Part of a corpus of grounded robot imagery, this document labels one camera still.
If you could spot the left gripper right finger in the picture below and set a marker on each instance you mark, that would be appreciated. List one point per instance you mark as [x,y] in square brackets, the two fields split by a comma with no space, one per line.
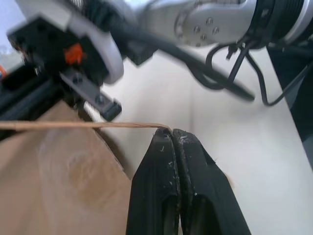
[205,191]

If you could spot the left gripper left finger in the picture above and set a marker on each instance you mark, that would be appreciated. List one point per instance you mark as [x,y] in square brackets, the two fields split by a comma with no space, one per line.
[154,183]

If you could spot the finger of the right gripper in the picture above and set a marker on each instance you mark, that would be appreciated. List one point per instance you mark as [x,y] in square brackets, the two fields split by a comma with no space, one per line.
[29,98]

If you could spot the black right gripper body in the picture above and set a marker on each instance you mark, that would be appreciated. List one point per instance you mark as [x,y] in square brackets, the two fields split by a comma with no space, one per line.
[49,46]

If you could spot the brown paper bag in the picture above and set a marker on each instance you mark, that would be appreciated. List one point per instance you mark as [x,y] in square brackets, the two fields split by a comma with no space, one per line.
[61,183]

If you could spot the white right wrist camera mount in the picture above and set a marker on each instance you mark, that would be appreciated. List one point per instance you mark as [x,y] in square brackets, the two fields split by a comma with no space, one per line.
[110,56]

